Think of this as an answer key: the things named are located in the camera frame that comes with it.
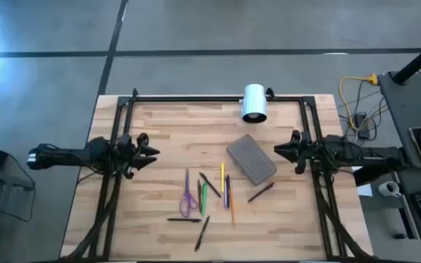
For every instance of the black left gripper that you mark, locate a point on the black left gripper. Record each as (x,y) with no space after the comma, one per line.
(126,153)

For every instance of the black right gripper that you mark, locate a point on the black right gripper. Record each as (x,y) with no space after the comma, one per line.
(311,153)

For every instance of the grey plastic bin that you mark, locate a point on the grey plastic bin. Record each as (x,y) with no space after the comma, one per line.
(250,159)

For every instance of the dark brown pen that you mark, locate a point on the dark brown pen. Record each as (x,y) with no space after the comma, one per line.
(261,192)

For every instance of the purple scissors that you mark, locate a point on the purple scissors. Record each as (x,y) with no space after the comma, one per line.
(187,180)

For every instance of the yellow pen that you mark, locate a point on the yellow pen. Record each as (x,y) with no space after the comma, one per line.
(222,177)

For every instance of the green pen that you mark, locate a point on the green pen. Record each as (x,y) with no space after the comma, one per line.
(204,197)

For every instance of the orange pencil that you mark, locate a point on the orange pencil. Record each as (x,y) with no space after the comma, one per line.
(231,204)

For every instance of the translucent purple pen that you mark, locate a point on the translucent purple pen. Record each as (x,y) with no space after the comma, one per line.
(225,197)

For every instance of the black pen white print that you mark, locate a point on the black pen white print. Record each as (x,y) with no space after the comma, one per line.
(202,233)

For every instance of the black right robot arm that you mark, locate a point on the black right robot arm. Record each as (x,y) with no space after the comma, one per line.
(371,155)

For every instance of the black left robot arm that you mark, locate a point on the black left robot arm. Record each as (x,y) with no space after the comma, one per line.
(60,157)

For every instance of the black power adapter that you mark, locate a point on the black power adapter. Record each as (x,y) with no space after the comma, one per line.
(362,124)

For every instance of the white paper sheet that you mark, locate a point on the white paper sheet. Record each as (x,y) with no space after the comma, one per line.
(365,190)

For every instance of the white mug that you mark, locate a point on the white mug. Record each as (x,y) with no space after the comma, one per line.
(384,190)

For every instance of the grey side desk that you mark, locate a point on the grey side desk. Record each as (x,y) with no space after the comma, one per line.
(404,106)

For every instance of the grey side stand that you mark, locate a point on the grey side stand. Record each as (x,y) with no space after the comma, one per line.
(9,179)

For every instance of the black pole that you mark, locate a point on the black pole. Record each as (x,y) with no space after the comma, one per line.
(419,60)

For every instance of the black metal table frame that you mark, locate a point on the black metal table frame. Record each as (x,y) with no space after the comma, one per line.
(196,98)

